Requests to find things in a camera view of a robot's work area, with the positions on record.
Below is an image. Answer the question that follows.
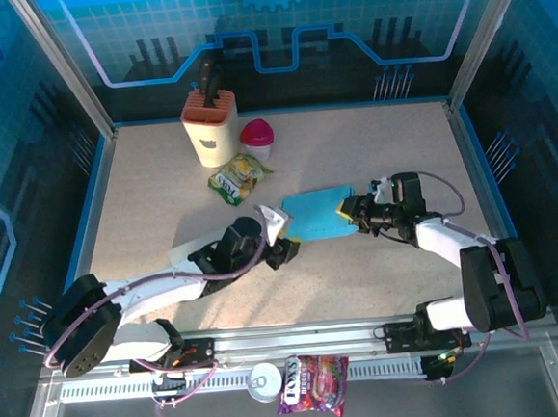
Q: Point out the blue paper box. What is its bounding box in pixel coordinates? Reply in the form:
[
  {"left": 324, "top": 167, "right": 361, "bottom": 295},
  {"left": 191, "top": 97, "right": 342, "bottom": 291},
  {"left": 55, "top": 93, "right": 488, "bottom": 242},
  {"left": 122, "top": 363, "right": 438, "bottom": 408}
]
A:
[{"left": 279, "top": 184, "right": 359, "bottom": 244}]

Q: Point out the white paper box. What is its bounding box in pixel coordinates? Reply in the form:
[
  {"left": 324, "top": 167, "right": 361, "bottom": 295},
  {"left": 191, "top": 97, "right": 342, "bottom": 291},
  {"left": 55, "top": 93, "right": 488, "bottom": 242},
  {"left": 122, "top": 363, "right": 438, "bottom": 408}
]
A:
[{"left": 164, "top": 229, "right": 231, "bottom": 267}]

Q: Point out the green Fox's candy bag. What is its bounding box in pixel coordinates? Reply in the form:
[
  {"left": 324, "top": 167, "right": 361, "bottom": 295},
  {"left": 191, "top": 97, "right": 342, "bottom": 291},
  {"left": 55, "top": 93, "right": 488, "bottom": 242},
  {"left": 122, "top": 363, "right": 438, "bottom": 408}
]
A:
[{"left": 205, "top": 150, "right": 277, "bottom": 209}]

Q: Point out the beige knife block orange top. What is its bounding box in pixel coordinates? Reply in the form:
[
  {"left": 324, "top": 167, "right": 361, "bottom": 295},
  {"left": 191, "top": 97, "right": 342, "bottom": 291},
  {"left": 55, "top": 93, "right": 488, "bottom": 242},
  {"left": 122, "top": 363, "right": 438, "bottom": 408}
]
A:
[{"left": 178, "top": 87, "right": 244, "bottom": 171}]

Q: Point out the silver tin can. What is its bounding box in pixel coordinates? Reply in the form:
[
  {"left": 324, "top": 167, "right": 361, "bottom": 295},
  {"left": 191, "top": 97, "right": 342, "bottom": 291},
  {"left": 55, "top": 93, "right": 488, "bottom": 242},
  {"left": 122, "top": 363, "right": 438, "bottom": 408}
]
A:
[{"left": 245, "top": 360, "right": 285, "bottom": 405}]

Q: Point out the white jar pink lid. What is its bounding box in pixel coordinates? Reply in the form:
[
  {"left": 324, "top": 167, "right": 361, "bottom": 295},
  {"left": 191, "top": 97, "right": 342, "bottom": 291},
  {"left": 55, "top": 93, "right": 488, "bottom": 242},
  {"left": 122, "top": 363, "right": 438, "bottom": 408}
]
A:
[{"left": 237, "top": 117, "right": 277, "bottom": 163}]

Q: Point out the purple Fox's berries candy bag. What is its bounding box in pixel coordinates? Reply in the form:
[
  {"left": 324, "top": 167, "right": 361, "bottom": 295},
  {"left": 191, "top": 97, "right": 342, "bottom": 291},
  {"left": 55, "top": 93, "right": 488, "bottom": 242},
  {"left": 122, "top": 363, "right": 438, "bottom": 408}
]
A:
[{"left": 273, "top": 351, "right": 355, "bottom": 417}]

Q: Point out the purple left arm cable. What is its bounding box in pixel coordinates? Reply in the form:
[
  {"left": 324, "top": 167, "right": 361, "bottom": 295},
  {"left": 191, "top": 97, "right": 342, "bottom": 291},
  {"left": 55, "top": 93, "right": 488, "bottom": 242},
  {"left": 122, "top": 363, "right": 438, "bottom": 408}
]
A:
[{"left": 34, "top": 236, "right": 280, "bottom": 417}]

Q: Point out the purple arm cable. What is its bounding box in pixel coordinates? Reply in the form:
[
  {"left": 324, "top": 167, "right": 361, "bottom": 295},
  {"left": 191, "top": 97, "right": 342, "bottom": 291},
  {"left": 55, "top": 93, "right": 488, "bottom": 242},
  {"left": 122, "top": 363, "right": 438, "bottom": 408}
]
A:
[
  {"left": 415, "top": 163, "right": 535, "bottom": 386},
  {"left": 34, "top": 236, "right": 280, "bottom": 417}
]

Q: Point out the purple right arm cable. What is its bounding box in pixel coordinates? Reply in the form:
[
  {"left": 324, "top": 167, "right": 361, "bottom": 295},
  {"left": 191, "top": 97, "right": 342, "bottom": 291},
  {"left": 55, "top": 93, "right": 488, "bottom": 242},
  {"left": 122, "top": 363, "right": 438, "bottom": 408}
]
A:
[{"left": 415, "top": 163, "right": 535, "bottom": 386}]

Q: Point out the aluminium mounting rail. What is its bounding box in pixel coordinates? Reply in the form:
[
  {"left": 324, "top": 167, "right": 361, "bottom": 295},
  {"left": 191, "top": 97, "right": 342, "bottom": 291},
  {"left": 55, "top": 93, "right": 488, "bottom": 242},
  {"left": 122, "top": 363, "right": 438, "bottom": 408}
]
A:
[{"left": 38, "top": 300, "right": 558, "bottom": 385}]

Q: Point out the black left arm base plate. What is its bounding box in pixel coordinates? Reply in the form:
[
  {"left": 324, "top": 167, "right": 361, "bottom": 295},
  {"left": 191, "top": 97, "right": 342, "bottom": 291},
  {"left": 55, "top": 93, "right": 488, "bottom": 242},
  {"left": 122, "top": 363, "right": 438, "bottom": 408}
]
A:
[{"left": 127, "top": 336, "right": 218, "bottom": 376}]

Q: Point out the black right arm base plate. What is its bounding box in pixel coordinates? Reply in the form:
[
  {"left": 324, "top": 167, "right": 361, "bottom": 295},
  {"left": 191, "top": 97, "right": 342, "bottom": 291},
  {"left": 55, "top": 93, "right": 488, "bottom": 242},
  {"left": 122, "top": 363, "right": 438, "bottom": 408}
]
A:
[{"left": 382, "top": 316, "right": 473, "bottom": 355}]

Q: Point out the white slotted cable duct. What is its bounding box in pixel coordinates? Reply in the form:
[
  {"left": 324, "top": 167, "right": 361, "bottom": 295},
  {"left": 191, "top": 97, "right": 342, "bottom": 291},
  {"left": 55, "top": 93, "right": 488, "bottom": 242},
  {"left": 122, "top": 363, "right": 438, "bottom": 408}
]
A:
[{"left": 58, "top": 353, "right": 429, "bottom": 408}]

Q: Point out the black handled kitchen knife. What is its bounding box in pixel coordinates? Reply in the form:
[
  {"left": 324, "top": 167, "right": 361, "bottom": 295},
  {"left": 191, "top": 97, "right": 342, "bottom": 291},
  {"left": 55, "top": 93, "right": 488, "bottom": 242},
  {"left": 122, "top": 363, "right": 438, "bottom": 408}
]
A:
[
  {"left": 202, "top": 75, "right": 225, "bottom": 110},
  {"left": 197, "top": 57, "right": 218, "bottom": 94}
]

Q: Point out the aluminium frame post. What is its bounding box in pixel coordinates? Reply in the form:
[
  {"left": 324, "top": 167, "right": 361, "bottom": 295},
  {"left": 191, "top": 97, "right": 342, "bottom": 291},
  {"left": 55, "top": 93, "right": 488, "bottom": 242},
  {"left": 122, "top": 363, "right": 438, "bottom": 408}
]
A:
[
  {"left": 438, "top": 0, "right": 545, "bottom": 115},
  {"left": 6, "top": 0, "right": 119, "bottom": 149}
]

